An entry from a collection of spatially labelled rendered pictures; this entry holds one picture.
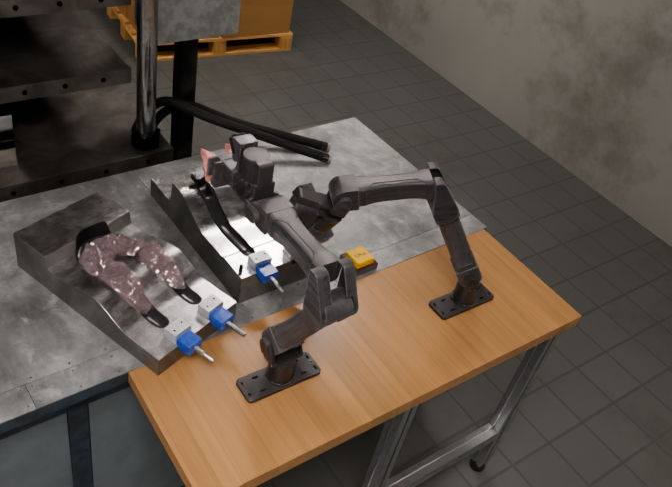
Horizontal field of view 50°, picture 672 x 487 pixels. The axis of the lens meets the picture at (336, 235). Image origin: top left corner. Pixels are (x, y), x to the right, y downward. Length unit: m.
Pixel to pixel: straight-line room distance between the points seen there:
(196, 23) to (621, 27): 2.45
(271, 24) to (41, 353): 3.40
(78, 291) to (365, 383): 0.71
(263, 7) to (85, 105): 2.30
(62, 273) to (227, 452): 0.60
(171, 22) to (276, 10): 2.44
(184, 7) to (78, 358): 1.17
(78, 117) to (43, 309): 0.89
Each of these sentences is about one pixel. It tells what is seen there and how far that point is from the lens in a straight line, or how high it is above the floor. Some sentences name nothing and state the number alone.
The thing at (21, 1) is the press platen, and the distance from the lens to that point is 2.13.
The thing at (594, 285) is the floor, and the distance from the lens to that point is 3.69.
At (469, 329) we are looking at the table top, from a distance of 1.99.
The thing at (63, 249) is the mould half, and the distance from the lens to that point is 1.86.
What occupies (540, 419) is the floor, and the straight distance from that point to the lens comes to 2.97.
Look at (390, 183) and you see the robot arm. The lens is 1.69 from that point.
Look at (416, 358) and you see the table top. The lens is 1.86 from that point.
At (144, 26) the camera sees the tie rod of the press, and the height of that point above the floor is 1.20.
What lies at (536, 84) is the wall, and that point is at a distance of 4.54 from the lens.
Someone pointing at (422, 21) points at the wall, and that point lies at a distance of 5.18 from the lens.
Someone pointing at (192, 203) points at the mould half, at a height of 0.92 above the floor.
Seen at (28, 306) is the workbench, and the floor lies 0.80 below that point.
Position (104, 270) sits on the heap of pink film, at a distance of 1.79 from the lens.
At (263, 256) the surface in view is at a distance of 1.84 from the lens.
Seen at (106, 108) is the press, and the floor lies 0.79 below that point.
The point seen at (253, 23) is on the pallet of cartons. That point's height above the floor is 0.21.
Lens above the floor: 2.15
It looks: 39 degrees down
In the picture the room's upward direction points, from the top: 13 degrees clockwise
